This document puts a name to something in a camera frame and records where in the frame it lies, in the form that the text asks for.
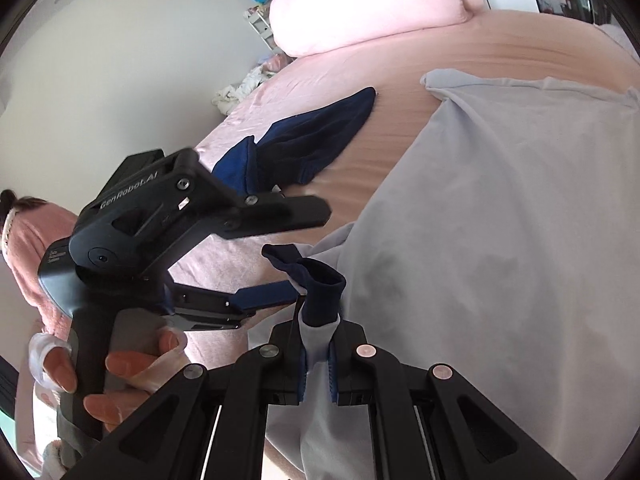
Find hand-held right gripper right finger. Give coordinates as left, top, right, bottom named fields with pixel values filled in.
left=326, top=321, right=576, bottom=480

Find pale pink quilted bedspread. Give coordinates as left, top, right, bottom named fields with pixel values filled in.
left=597, top=22, right=640, bottom=61

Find pink bed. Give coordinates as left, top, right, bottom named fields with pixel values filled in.
left=167, top=7, right=640, bottom=480

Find pile of pale clothes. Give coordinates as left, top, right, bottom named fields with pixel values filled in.
left=212, top=52, right=296, bottom=116

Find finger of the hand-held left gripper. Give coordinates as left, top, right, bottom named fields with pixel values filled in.
left=162, top=280, right=301, bottom=331
left=220, top=192, right=333, bottom=241

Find white jacket with navy trim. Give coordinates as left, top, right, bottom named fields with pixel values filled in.
left=247, top=69, right=640, bottom=480

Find navy pants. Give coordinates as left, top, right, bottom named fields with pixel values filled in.
left=212, top=86, right=377, bottom=196

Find white shelf rack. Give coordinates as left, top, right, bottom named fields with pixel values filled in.
left=245, top=5, right=286, bottom=56

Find person's head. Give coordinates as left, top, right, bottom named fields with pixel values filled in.
left=0, top=189, right=51, bottom=251

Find pink folded duvet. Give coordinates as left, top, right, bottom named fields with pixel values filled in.
left=269, top=0, right=488, bottom=58

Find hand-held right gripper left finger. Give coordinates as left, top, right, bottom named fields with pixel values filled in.
left=60, top=322, right=307, bottom=480

